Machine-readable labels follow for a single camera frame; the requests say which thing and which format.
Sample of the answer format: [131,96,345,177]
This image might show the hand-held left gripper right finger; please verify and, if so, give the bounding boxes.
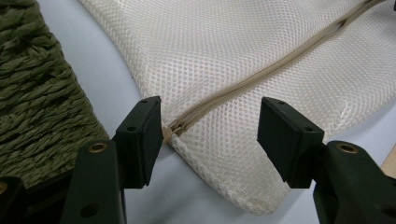
[256,96,396,224]

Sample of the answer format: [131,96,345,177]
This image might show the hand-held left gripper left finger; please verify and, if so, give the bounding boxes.
[60,95,164,224]

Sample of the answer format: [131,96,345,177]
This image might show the white mesh laundry bag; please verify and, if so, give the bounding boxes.
[78,0,396,217]

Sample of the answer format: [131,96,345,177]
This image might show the pale blue table board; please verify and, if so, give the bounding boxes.
[35,0,396,224]

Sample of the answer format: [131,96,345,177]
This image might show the green woven basket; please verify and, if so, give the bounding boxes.
[0,0,110,189]

